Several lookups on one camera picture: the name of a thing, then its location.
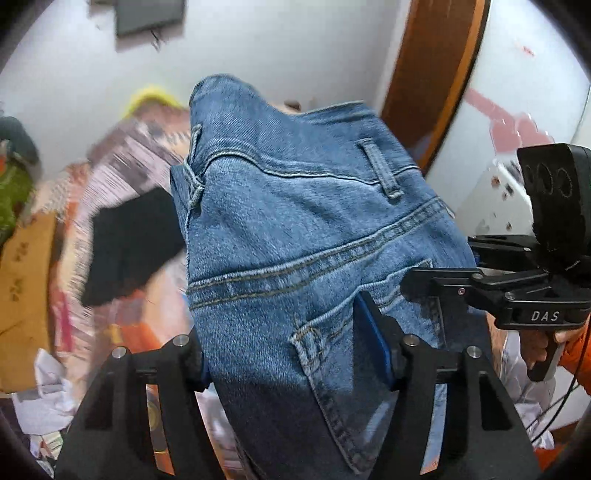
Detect blue denim jeans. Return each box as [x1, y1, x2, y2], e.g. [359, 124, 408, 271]
[170, 75, 491, 479]

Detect white papers pile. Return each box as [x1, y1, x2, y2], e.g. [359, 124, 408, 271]
[10, 348, 78, 478]

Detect wooden door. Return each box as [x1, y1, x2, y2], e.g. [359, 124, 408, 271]
[382, 0, 490, 172]

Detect white cabinet with stickers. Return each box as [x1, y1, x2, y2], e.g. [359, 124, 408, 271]
[455, 159, 533, 236]

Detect flat cardboard box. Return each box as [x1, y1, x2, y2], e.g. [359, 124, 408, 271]
[0, 212, 56, 394]

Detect yellow curved headboard piece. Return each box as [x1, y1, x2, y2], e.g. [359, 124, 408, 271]
[123, 85, 184, 118]

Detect person right hand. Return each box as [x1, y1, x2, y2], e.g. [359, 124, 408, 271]
[520, 327, 585, 370]

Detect small dark wall monitor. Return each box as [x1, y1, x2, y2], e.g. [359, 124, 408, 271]
[115, 0, 186, 37]

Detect black folded garment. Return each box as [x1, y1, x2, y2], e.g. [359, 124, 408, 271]
[81, 187, 185, 307]

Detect patterned bed blanket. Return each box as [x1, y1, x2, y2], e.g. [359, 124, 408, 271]
[27, 103, 223, 480]

